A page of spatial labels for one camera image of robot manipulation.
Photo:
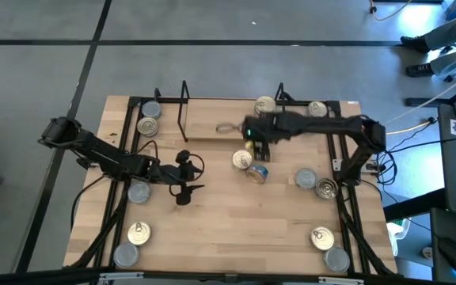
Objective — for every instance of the blue-label pull-tab tuna can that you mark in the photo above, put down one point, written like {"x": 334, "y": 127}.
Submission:
{"x": 242, "y": 160}
{"x": 147, "y": 126}
{"x": 322, "y": 238}
{"x": 326, "y": 188}
{"x": 265, "y": 105}
{"x": 139, "y": 233}
{"x": 257, "y": 174}

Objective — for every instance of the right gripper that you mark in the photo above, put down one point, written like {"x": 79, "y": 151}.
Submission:
{"x": 263, "y": 128}

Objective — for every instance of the black front crossbar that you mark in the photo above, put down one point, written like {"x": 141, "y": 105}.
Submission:
{"x": 34, "y": 277}

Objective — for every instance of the white plastic bag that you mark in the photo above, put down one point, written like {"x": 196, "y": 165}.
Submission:
{"x": 396, "y": 237}

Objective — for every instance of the green-label gray-lid tuna can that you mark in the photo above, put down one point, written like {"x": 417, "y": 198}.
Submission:
{"x": 126, "y": 255}
{"x": 336, "y": 259}
{"x": 305, "y": 178}
{"x": 139, "y": 192}
{"x": 151, "y": 109}

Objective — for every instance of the black desk frame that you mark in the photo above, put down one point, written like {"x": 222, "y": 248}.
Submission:
{"x": 426, "y": 102}

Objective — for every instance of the yellow sticker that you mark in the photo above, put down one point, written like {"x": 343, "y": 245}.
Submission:
{"x": 248, "y": 145}

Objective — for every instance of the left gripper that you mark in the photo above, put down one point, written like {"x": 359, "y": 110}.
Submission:
{"x": 170, "y": 174}

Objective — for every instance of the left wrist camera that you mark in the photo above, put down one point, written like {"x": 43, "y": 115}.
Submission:
{"x": 183, "y": 157}

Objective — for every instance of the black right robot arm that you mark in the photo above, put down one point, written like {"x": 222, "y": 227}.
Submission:
{"x": 323, "y": 123}

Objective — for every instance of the pull-tab lid tuna can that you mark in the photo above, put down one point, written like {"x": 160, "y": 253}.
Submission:
{"x": 317, "y": 109}

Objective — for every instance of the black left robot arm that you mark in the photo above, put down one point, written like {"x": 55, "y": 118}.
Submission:
{"x": 105, "y": 156}

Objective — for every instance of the white floor outlet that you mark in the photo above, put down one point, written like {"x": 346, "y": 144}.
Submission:
{"x": 427, "y": 251}

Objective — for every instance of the small silver rail bracket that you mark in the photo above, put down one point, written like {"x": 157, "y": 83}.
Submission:
{"x": 335, "y": 164}

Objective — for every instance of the person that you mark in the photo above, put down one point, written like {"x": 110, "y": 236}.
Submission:
{"x": 449, "y": 33}

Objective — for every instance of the silver corner bracket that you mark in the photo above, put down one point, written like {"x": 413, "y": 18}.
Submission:
{"x": 121, "y": 276}
{"x": 340, "y": 280}

